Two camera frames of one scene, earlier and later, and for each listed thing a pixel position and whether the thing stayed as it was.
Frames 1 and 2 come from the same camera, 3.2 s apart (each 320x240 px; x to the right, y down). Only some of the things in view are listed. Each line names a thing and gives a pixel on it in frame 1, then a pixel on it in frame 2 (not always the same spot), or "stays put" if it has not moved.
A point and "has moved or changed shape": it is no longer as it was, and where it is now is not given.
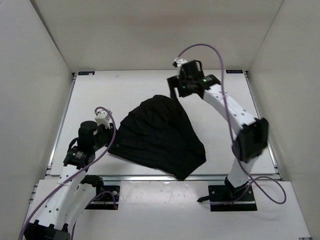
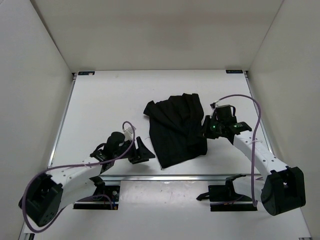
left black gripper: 111,128 -> 141,154
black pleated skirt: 155,133 has moved or changed shape
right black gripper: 174,82 -> 206,123
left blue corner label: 86,73 stays put
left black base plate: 108,199 stays put
